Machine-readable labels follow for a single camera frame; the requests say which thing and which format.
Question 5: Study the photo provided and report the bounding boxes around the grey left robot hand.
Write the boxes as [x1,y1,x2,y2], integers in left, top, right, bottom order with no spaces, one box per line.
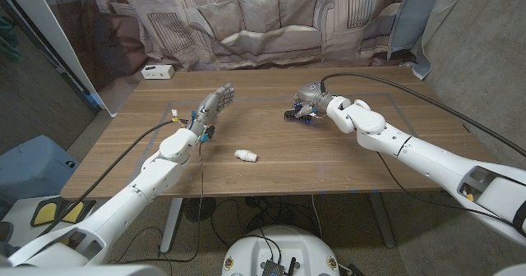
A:
[187,82,236,135]

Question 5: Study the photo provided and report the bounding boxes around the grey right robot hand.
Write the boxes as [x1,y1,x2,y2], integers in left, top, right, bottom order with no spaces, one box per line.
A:
[293,82,333,119]

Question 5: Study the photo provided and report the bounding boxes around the black claw hair clip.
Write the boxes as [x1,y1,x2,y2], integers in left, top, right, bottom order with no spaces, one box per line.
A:
[284,109,316,126]

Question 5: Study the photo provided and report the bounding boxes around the white power strip box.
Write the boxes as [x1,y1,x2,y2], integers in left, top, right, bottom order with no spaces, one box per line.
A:
[141,64,175,81]

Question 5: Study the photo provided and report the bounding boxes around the printed sofa room backdrop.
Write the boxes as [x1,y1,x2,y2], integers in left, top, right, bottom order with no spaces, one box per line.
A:
[35,0,472,117]

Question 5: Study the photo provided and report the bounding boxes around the black round fan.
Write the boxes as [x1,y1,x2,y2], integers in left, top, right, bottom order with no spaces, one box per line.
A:
[183,196,217,223]

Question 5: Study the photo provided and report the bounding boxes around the white table leg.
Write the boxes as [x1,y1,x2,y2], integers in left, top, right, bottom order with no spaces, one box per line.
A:
[159,197,184,252]

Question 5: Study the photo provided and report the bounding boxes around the grey table leg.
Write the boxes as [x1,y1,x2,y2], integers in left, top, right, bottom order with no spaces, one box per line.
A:
[367,192,396,249]

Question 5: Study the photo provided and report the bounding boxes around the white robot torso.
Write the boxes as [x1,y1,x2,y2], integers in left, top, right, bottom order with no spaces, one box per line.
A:
[221,225,341,276]

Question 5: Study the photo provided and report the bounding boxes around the white upright board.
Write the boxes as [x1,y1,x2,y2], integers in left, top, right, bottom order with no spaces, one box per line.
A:
[0,0,118,117]

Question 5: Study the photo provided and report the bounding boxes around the blue plastic bin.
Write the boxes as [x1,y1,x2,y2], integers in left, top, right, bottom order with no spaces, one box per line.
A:
[0,135,81,205]

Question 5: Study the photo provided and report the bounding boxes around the yellow black foot pedal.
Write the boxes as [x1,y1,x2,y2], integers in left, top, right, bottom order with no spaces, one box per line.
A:
[30,199,98,229]

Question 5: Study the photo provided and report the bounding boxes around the white pedal platform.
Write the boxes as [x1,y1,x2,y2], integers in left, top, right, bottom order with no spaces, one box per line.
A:
[0,195,106,248]

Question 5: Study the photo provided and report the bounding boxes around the person in blue jeans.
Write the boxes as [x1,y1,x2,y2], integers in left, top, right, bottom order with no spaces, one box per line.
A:
[0,221,14,245]

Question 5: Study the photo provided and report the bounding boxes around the thin black left hand wire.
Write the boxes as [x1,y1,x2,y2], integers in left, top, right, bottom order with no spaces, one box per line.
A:
[110,139,206,265]

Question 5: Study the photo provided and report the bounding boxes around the thin black hand wire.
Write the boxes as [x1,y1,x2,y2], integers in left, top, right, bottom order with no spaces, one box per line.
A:
[110,139,206,265]
[376,151,514,228]

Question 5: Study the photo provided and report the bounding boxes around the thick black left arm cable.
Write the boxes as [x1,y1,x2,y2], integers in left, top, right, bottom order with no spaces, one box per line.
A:
[39,118,189,236]

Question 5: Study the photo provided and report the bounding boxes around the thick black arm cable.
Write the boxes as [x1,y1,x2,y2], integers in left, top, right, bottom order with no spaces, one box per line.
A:
[320,72,526,158]
[39,118,189,236]

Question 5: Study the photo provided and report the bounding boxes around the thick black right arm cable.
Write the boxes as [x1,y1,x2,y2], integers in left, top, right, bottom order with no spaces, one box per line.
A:
[320,72,526,158]

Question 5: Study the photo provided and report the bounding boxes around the thin black right hand wire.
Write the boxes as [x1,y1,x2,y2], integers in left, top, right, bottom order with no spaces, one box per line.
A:
[376,151,514,228]

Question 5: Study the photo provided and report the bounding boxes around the black tangled cables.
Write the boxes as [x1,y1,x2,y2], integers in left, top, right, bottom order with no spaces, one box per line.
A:
[210,195,324,251]

